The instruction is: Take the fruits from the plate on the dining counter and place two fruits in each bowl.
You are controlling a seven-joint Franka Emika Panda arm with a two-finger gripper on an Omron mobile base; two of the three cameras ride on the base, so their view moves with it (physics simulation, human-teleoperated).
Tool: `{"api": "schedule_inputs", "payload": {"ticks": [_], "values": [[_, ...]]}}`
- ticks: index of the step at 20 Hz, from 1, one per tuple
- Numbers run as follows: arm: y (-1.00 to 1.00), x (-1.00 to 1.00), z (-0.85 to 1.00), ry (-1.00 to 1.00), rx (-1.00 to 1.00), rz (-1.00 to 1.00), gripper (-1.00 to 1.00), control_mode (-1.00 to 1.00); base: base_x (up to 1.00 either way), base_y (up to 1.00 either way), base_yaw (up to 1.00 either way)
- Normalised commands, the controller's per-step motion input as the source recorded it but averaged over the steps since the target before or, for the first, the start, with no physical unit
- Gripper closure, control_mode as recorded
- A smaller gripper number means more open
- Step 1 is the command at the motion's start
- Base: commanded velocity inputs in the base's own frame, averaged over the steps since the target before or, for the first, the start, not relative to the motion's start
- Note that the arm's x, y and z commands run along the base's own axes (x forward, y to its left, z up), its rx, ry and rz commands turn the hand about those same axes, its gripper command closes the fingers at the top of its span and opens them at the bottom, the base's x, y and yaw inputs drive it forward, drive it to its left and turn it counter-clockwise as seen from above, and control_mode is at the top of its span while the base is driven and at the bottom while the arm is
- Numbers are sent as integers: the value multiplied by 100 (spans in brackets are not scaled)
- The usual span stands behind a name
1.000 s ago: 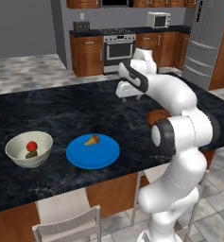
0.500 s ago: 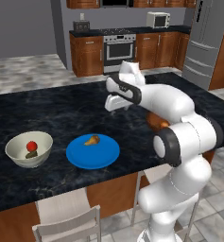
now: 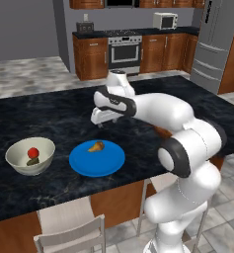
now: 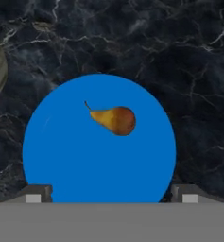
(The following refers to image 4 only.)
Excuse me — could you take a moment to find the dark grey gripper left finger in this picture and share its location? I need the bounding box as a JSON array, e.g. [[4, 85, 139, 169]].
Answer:
[[3, 184, 54, 204]]

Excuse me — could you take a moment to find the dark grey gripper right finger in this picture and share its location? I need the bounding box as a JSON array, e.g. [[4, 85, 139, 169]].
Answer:
[[170, 183, 224, 204]]

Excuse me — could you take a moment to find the blue round plate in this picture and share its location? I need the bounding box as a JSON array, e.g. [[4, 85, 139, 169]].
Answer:
[[22, 73, 177, 204]]

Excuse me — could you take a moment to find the brown yellow pear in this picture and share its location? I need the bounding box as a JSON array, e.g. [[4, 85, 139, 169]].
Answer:
[[83, 100, 137, 137]]

